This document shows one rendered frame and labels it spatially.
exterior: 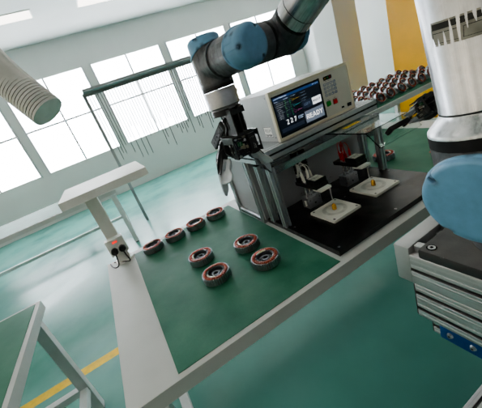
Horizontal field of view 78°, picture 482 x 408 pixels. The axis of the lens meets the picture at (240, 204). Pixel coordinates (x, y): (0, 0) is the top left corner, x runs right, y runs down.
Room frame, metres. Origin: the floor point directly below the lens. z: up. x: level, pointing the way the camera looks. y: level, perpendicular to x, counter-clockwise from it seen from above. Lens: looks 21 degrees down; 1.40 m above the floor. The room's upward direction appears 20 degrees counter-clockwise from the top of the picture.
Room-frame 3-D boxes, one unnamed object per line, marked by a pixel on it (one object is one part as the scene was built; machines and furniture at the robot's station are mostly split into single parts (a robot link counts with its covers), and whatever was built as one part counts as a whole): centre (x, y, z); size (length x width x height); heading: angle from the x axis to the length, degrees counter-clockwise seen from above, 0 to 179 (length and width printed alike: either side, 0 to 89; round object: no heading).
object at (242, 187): (1.44, -0.04, 0.91); 0.28 x 0.03 x 0.32; 20
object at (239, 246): (1.14, 0.04, 0.77); 0.11 x 0.11 x 0.04
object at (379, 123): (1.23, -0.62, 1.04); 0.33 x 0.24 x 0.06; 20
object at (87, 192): (1.40, 0.56, 0.98); 0.37 x 0.35 x 0.46; 110
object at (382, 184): (1.21, -0.60, 0.78); 0.15 x 0.15 x 0.01; 20
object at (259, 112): (1.48, -0.39, 1.22); 0.44 x 0.39 x 0.20; 110
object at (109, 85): (4.62, 0.57, 0.96); 1.84 x 0.50 x 1.93; 110
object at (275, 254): (0.97, -0.02, 0.77); 0.11 x 0.11 x 0.04
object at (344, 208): (1.13, -0.37, 0.78); 0.15 x 0.15 x 0.01; 20
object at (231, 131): (0.72, -0.05, 1.29); 0.09 x 0.08 x 0.12; 22
